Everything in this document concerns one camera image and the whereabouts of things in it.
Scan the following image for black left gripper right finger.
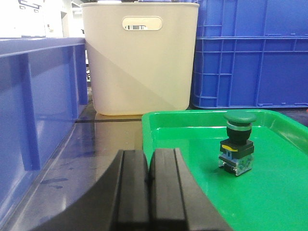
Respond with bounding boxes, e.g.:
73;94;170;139
149;148;232;231

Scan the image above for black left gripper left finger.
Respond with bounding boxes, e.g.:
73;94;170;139
33;150;149;231

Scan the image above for green mushroom push button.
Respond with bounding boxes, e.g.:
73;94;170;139
218;110;257;176

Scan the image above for green plastic tray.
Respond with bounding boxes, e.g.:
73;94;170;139
141;109;308;231

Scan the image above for cream plastic basket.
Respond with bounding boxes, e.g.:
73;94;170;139
81;0;199;116

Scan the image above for blue bin left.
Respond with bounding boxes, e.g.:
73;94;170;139
0;38;88;225

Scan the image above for blue stacked crates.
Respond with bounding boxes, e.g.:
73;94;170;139
191;0;308;109

